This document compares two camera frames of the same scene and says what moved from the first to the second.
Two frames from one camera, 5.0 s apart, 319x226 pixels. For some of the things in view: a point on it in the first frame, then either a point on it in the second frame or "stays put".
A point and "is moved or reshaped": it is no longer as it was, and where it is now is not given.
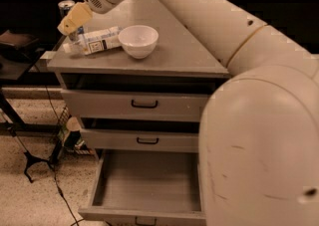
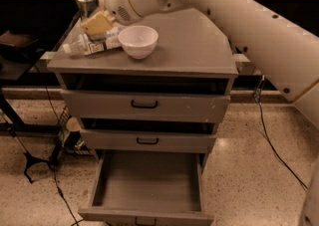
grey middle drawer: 140,135 stays put
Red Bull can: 65,6 is moved or reshaped
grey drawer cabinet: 142,111 stays put
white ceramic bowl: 138,41 stays put
